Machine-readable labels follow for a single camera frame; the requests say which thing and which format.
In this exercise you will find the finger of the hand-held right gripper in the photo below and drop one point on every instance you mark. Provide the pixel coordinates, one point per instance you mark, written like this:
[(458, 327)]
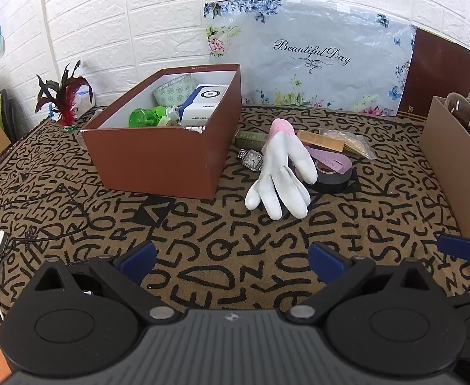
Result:
[(459, 246)]

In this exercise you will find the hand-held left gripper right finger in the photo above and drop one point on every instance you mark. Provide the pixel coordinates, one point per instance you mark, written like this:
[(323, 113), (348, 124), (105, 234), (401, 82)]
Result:
[(325, 262)]

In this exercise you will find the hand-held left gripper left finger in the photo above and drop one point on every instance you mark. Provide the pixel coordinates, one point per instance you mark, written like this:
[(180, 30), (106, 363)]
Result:
[(141, 260)]

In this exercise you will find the white work glove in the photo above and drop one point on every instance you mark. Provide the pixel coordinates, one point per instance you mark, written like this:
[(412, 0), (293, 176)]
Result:
[(279, 176)]

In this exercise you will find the brown cardboard box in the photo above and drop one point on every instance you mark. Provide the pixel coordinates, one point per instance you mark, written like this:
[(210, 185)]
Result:
[(155, 160)]

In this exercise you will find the gold slim box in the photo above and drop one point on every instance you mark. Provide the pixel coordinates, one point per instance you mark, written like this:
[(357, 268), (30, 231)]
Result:
[(321, 140)]

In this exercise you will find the bag of toothpicks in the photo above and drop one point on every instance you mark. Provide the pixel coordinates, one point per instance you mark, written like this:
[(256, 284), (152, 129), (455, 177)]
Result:
[(355, 142)]

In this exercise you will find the silver wristwatch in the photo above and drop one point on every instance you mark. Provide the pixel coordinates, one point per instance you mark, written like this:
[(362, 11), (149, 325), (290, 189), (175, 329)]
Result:
[(252, 159)]

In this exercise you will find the letter-print covered desktop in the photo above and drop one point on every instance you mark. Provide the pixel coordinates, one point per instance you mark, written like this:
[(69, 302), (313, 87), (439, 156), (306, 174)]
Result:
[(227, 240)]

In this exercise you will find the black tape roll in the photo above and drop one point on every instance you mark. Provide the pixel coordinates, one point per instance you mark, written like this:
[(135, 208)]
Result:
[(333, 180)]

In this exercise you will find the plain tan cardboard box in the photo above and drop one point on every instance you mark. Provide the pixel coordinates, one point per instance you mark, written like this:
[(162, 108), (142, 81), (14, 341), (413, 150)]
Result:
[(447, 156)]

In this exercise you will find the purple ribbon roll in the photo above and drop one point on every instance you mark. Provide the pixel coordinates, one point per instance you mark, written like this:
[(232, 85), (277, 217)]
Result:
[(331, 160)]

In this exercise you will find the brown slippers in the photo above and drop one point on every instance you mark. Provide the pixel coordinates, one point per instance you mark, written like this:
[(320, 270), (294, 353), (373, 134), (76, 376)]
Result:
[(465, 114)]

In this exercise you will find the green plastic toy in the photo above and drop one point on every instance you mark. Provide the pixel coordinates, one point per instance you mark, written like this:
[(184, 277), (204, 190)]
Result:
[(147, 116)]

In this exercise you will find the olive green small box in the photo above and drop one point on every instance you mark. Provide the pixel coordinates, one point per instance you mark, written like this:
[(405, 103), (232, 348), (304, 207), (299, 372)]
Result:
[(249, 139)]

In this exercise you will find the white and blue carton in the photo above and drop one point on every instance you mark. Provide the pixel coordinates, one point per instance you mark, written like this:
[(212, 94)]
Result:
[(203, 104)]

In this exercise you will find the tissue pack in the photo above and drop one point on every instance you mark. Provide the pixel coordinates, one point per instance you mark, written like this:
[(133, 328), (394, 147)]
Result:
[(83, 102)]

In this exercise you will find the dark brown wooden board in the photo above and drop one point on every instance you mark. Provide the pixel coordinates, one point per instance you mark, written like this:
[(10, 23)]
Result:
[(439, 68)]

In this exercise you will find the red feather shuttlecock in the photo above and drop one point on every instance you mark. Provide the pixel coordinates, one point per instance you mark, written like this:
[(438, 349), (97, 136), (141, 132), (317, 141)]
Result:
[(66, 96)]

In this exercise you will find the floral plastic bag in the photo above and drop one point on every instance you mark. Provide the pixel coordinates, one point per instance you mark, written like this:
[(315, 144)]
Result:
[(311, 72)]

